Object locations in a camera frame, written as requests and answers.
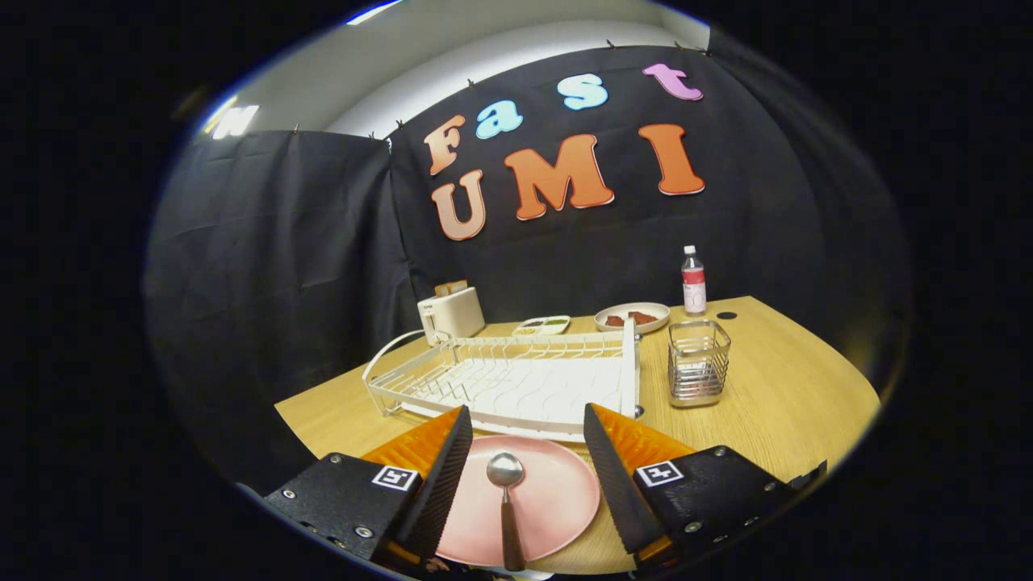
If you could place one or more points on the white toaster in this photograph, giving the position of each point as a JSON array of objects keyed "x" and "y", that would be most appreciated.
[{"x": 456, "y": 316}]

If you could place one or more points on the clear bottle with red label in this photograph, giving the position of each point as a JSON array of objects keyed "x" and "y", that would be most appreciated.
[{"x": 694, "y": 282}]

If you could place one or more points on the pink plate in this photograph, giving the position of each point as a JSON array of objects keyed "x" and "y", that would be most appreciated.
[{"x": 557, "y": 492}]

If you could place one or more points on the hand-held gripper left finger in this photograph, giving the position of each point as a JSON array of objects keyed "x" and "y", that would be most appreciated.
[{"x": 440, "y": 492}]

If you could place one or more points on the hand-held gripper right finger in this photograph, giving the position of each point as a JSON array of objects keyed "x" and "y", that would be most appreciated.
[{"x": 621, "y": 492}]

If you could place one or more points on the white round plate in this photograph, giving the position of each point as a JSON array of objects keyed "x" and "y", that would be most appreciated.
[{"x": 633, "y": 329}]

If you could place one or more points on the ceiling light panel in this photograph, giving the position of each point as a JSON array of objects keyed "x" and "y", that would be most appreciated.
[{"x": 236, "y": 121}]

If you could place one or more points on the black backdrop cloth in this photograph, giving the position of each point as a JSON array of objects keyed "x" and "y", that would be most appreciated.
[{"x": 282, "y": 282}]

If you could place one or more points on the white divided dish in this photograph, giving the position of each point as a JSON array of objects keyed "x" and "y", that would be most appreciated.
[{"x": 542, "y": 327}]

